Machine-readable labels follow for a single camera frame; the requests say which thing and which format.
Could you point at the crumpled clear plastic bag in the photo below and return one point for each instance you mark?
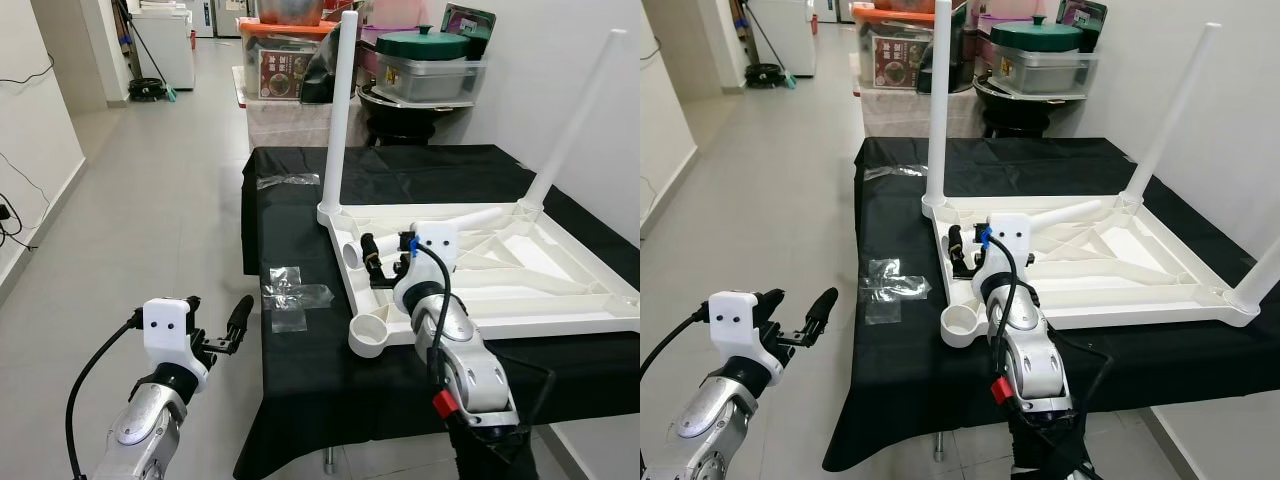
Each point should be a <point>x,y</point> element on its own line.
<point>898,290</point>
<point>295,297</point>

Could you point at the dark printed flat box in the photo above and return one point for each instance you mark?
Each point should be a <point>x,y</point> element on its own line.
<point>470,25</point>
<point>1082,18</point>

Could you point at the white plastic children table top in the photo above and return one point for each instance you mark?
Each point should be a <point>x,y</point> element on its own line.
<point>560,290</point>
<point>1170,280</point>

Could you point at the white chest freezer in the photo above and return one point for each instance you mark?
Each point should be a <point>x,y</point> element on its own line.
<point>785,40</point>
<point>165,50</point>

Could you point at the red and white box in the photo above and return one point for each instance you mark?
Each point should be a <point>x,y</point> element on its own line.
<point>400,12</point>

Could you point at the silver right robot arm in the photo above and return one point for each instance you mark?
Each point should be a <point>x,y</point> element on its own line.
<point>1035,370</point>
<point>470,375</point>

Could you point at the translucent storage box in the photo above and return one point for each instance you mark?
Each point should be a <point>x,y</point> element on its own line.
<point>285,125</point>
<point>895,115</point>

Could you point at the large silver metal pot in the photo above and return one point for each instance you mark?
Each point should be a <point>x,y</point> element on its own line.
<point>290,10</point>

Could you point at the clear container purple lid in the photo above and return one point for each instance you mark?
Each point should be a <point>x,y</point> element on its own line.
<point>368,65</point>

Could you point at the brown printed carton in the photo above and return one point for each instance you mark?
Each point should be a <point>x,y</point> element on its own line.
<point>285,75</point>
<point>897,65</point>

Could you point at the green pot with lid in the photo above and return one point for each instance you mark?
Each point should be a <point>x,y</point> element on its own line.
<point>422,45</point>
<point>1035,35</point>

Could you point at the black plastic table cover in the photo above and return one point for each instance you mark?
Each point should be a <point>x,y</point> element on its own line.
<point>900,390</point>
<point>330,390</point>

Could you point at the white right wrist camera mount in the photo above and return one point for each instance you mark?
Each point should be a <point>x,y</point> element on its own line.
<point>435,245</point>
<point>1010,235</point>

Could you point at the orange plastic tray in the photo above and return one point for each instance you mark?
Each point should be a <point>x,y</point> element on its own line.
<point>890,15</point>
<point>285,28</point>

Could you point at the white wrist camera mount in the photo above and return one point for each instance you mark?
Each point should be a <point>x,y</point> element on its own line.
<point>740,325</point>
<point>435,245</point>
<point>168,330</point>
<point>1010,235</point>

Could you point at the black round wok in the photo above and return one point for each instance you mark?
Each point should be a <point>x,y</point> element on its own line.
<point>415,108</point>
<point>1030,100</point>

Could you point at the black wooden stool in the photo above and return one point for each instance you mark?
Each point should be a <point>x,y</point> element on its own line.
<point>1015,122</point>
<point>400,130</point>

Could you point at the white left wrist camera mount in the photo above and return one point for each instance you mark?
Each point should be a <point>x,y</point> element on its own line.
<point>740,325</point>
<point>168,330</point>

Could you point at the mop with green head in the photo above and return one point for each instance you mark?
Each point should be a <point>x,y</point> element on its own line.
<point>170,96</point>
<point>790,82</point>

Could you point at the clear plastic container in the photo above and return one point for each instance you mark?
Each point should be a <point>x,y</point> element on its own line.
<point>435,80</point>
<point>1045,72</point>

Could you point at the black plastic bag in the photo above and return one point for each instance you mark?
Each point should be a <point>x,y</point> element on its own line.
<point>962,60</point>
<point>320,80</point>

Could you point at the clear plastic film strip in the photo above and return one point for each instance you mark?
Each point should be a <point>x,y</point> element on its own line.
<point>895,172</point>

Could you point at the black round robot vacuum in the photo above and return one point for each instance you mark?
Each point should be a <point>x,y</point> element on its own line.
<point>146,92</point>
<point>765,75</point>

